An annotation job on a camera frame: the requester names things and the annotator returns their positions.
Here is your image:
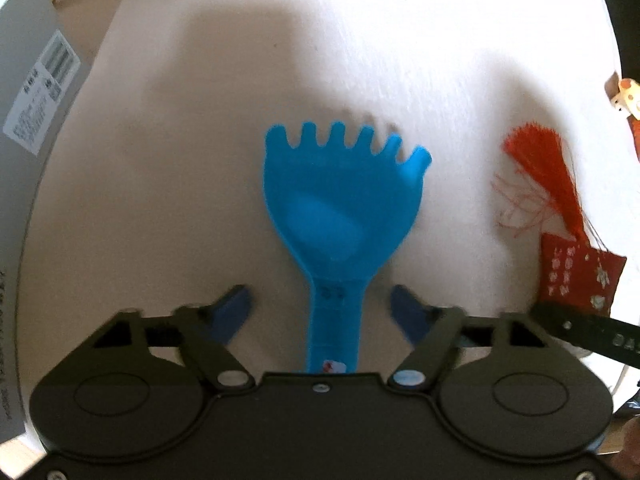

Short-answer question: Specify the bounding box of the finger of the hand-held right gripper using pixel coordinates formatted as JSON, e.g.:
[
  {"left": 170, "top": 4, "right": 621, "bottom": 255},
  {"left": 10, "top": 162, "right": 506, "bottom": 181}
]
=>
[{"left": 530, "top": 301, "right": 640, "bottom": 361}]

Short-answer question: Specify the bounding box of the red sachet with tassel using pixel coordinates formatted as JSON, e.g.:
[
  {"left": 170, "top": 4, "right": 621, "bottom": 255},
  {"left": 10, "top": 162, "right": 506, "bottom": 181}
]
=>
[{"left": 492, "top": 124, "right": 627, "bottom": 317}]

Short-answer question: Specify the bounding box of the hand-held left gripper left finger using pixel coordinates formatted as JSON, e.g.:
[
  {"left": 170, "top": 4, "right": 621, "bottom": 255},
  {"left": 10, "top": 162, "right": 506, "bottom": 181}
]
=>
[{"left": 90, "top": 284, "right": 256, "bottom": 391}]

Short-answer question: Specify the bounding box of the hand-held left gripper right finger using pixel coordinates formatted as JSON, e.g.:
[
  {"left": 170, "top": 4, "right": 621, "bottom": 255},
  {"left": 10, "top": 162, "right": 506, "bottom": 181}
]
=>
[{"left": 390, "top": 284, "right": 551, "bottom": 391}]

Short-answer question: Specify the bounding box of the grey cardboard box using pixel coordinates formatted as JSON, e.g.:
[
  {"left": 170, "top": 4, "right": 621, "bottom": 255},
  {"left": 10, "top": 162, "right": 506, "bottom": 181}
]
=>
[{"left": 0, "top": 0, "right": 93, "bottom": 446}]

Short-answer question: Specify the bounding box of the yellow and orange figurine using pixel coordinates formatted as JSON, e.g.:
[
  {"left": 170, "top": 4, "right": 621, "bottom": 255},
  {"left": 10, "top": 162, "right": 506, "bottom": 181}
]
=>
[{"left": 604, "top": 72, "right": 640, "bottom": 123}]

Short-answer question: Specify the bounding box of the blue plastic toy rake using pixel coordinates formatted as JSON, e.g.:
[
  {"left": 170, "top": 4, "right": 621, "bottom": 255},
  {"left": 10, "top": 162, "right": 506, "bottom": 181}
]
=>
[{"left": 263, "top": 121, "right": 432, "bottom": 375}]

